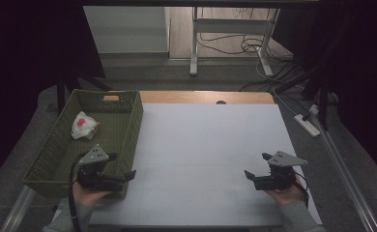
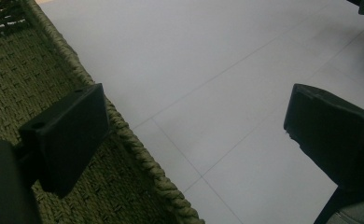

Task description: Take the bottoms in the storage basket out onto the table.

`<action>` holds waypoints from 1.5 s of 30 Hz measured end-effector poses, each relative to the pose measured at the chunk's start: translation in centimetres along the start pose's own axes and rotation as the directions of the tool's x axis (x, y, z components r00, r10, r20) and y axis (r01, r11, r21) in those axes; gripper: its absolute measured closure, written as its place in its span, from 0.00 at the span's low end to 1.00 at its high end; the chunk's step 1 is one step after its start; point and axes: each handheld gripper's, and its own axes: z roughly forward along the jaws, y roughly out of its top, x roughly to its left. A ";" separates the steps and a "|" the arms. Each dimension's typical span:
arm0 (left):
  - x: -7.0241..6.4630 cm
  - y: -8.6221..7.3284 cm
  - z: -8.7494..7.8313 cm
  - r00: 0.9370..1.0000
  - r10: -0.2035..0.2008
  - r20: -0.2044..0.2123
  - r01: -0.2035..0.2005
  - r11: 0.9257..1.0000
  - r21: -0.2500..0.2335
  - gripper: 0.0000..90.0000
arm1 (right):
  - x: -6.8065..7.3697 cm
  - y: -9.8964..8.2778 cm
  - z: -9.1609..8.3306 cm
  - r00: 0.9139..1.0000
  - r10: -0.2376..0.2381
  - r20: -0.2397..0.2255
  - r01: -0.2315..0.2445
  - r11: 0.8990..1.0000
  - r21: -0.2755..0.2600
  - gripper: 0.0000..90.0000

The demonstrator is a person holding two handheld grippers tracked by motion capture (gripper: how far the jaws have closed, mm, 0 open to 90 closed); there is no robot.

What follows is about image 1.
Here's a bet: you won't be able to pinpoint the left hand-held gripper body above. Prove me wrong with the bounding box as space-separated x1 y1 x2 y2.
76 143 127 192

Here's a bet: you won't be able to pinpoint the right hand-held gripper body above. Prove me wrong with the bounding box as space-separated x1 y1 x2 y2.
253 150 308 192

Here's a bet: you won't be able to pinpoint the person's left hand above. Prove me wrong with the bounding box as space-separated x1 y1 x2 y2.
72 179 114 208

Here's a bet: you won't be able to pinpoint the person's right hand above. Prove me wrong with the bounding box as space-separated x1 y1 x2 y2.
264 179 307 207

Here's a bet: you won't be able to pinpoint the green woven basket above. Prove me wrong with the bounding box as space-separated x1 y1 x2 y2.
21 88 145 200

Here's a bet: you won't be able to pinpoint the white bag with red label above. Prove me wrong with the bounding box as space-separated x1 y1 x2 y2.
71 110 101 141

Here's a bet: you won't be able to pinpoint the white power strip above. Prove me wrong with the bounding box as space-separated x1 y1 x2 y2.
293 113 322 138

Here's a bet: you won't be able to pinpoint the white table mat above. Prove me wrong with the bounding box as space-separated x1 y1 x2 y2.
89 102 324 227

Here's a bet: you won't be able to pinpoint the white plug adapter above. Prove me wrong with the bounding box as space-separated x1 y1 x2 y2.
307 102 321 116

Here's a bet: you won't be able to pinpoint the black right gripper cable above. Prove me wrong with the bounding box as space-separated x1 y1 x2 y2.
292 171 310 209

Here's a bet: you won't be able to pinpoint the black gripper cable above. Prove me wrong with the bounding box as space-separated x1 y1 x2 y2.
67 154 84 232
292 171 310 209

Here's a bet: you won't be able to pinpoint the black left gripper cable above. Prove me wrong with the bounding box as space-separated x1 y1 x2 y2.
67 154 84 232

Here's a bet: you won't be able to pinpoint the white cable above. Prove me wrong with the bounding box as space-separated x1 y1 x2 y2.
254 56 307 118

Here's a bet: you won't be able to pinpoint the metal rail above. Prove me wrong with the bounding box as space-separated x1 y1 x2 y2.
0 184 37 232
310 114 377 232

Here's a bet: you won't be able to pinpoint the black stand with cables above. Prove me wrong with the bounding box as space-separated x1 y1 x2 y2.
301 61 340 131

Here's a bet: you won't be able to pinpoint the black floor cables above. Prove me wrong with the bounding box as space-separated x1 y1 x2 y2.
197 31 296 66

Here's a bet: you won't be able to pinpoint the white metal desk frame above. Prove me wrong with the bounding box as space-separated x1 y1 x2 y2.
188 7 283 78

